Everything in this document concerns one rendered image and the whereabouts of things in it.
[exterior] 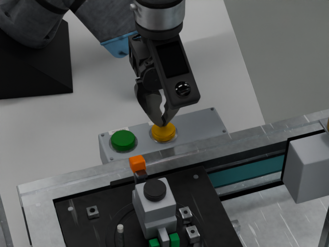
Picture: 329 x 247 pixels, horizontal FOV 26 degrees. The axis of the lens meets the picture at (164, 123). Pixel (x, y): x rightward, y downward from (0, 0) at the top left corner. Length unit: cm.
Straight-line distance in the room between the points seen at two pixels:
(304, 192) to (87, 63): 76
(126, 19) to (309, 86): 153
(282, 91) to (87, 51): 132
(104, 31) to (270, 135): 37
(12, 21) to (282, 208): 61
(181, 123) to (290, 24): 187
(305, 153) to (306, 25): 226
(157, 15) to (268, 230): 38
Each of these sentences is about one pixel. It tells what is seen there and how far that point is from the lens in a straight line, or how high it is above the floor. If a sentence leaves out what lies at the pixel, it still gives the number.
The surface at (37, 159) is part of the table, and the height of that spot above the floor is 86.
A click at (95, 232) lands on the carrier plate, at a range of 106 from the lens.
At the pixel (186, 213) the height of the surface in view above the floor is 101.
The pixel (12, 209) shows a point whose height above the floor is 86.
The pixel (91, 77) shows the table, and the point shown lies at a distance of 145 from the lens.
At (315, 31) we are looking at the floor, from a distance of 302.
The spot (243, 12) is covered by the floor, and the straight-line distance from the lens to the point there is 308.
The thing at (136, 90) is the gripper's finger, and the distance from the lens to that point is 110.
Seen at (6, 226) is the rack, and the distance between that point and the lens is 84.
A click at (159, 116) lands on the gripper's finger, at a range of 116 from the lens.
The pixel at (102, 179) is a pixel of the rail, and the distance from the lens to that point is 113.
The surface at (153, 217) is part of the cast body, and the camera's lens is 94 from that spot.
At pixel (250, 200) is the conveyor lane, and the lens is 116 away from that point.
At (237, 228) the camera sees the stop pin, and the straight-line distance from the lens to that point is 107.
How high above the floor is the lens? 182
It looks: 45 degrees down
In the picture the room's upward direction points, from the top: straight up
